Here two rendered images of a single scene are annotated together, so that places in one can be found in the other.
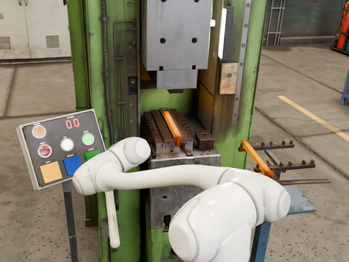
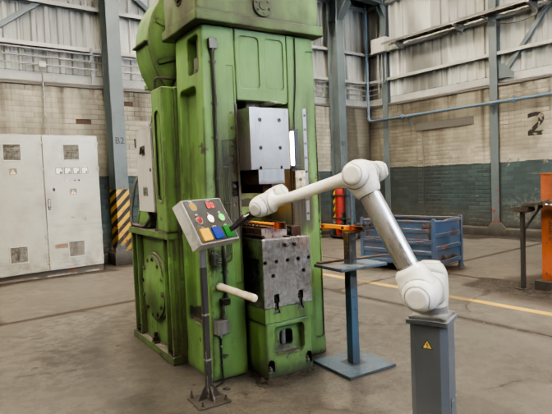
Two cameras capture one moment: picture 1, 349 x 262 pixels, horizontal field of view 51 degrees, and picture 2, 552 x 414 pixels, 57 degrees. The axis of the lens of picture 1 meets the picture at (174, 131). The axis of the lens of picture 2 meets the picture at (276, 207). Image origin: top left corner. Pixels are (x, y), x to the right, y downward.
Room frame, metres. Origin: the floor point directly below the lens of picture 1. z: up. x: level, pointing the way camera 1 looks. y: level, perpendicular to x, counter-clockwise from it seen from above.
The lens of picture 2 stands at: (-1.47, 1.05, 1.29)
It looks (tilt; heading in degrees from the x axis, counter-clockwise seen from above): 3 degrees down; 341
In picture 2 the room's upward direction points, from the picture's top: 2 degrees counter-clockwise
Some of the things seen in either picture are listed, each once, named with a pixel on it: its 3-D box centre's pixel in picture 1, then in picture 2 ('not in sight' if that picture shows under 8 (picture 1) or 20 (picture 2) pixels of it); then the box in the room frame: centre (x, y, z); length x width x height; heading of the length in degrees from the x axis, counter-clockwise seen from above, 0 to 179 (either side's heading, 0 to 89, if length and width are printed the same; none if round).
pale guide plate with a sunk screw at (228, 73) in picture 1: (228, 78); (300, 182); (1.90, -0.28, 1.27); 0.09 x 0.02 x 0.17; 104
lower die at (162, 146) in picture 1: (166, 128); (258, 229); (1.90, 0.05, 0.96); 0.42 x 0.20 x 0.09; 14
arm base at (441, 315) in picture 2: not in sight; (432, 309); (0.62, -0.45, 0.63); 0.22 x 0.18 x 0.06; 129
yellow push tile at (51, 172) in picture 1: (51, 172); (205, 235); (1.32, 0.52, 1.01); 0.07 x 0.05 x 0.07; 129
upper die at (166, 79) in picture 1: (168, 67); (255, 177); (1.90, 0.05, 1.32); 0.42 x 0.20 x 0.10; 14
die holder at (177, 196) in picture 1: (173, 166); (265, 266); (1.92, 0.00, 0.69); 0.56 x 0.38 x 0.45; 14
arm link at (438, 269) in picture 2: not in sight; (430, 282); (0.60, -0.43, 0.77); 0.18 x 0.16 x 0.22; 133
